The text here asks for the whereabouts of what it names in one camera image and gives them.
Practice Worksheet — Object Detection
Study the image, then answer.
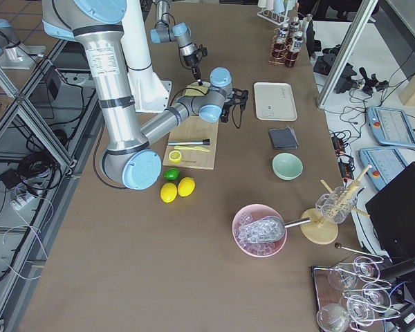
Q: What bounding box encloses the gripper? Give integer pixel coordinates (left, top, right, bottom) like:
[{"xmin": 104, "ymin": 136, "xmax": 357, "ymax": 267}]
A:
[
  {"xmin": 183, "ymin": 46, "xmax": 208, "ymax": 86},
  {"xmin": 220, "ymin": 88, "xmax": 248, "ymax": 123}
]

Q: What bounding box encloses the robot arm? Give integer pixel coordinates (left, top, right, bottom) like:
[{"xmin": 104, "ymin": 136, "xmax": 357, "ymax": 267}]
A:
[
  {"xmin": 150, "ymin": 0, "xmax": 208, "ymax": 86},
  {"xmin": 42, "ymin": 1, "xmax": 247, "ymax": 190}
]

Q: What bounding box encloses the cream rabbit tray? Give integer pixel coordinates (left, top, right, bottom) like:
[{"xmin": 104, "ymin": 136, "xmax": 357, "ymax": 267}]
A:
[{"xmin": 254, "ymin": 82, "xmax": 297, "ymax": 122}]

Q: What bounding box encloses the dark grey folded cloth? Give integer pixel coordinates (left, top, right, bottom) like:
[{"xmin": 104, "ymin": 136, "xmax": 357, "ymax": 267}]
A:
[{"xmin": 268, "ymin": 126, "xmax": 299, "ymax": 149}]

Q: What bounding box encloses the wooden cutting board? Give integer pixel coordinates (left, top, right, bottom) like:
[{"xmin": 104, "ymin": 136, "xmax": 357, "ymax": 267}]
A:
[{"xmin": 163, "ymin": 116, "xmax": 219, "ymax": 170}]

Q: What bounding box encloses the dark drink bottle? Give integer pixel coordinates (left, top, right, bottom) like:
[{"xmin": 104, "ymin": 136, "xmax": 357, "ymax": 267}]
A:
[{"xmin": 276, "ymin": 26, "xmax": 288, "ymax": 45}]

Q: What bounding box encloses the yellow plastic knife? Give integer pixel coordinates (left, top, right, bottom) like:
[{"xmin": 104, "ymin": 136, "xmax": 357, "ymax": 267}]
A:
[{"xmin": 174, "ymin": 145, "xmax": 210, "ymax": 152}]

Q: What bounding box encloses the mint green bowl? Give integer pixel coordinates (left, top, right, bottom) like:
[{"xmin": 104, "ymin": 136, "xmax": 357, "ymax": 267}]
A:
[{"xmin": 272, "ymin": 153, "xmax": 304, "ymax": 181}]

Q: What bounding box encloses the half lemon slice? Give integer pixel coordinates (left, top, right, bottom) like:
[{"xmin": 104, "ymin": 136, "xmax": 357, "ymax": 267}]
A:
[{"xmin": 168, "ymin": 150, "xmax": 183, "ymax": 163}]

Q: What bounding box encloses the white cup drying rack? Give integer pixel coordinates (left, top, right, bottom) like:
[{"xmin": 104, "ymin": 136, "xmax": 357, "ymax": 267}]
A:
[{"xmin": 257, "ymin": 0, "xmax": 297, "ymax": 26}]

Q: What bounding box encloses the green lime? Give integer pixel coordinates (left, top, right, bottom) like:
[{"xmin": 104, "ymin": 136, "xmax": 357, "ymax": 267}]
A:
[{"xmin": 163, "ymin": 167, "xmax": 180, "ymax": 181}]

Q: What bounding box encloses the yellow lemon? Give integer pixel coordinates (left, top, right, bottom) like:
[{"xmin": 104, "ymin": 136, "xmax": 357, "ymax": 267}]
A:
[
  {"xmin": 177, "ymin": 177, "xmax": 196, "ymax": 197},
  {"xmin": 160, "ymin": 183, "xmax": 178, "ymax": 203}
]

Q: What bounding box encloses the pink bowl with ice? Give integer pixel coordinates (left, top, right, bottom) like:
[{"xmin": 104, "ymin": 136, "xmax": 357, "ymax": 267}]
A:
[{"xmin": 232, "ymin": 204, "xmax": 287, "ymax": 258}]

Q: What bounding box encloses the metal ice scoop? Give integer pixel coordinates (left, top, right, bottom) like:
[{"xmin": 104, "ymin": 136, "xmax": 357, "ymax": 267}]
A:
[{"xmin": 235, "ymin": 216, "xmax": 311, "ymax": 243}]

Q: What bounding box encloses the glass mug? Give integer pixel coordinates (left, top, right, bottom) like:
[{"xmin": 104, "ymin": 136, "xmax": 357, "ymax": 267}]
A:
[{"xmin": 315, "ymin": 187, "xmax": 357, "ymax": 224}]

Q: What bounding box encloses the blue teach pendant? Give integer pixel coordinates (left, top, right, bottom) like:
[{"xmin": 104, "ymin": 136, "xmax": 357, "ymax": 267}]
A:
[
  {"xmin": 358, "ymin": 147, "xmax": 408, "ymax": 190},
  {"xmin": 367, "ymin": 107, "xmax": 415, "ymax": 148}
]

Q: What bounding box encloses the wooden mug tree stand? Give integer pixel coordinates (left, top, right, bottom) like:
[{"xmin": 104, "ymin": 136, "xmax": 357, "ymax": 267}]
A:
[{"xmin": 300, "ymin": 165, "xmax": 372, "ymax": 245}]

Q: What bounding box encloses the wine glass rack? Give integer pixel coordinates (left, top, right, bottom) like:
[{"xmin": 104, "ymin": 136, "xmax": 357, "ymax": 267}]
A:
[{"xmin": 311, "ymin": 255, "xmax": 400, "ymax": 331}]

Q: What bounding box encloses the black handled metal tool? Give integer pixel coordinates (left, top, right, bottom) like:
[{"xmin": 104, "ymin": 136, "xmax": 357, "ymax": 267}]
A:
[{"xmin": 167, "ymin": 138, "xmax": 210, "ymax": 146}]

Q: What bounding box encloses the copper wire bottle rack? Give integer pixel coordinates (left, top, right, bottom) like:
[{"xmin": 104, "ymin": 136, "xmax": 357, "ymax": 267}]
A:
[{"xmin": 268, "ymin": 29, "xmax": 304, "ymax": 68}]

